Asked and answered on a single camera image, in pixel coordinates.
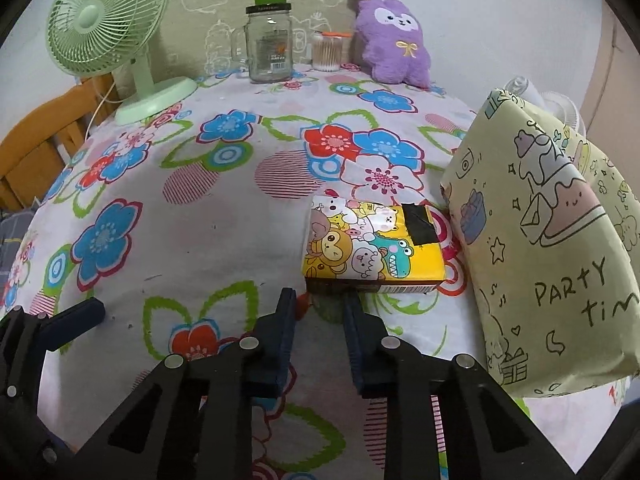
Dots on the beige door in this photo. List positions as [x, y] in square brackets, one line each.
[620, 85]

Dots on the yellow-green patterned storage box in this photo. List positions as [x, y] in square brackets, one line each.
[525, 260]

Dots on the yellow cartoon tissue pack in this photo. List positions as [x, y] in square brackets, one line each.
[350, 245]

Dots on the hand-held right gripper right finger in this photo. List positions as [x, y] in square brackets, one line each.
[352, 340]

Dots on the wooden bed headboard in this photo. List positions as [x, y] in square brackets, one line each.
[30, 145]

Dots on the grey plaid pillow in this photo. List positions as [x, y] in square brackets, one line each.
[12, 240]

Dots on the green patterned board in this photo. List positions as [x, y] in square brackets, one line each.
[210, 5]

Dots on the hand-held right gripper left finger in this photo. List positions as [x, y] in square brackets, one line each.
[285, 330]

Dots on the floral tablecloth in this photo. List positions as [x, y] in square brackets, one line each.
[225, 240]

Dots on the glass jar mug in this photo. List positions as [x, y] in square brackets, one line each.
[270, 45]

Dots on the cotton swab container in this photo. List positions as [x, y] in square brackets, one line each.
[327, 52]

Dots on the purple plush bunny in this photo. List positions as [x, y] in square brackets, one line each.
[395, 55]

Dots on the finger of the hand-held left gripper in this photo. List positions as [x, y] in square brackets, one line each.
[75, 322]

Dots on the white fan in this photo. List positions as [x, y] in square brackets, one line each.
[560, 105]

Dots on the green desk fan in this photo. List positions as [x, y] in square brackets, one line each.
[95, 15]

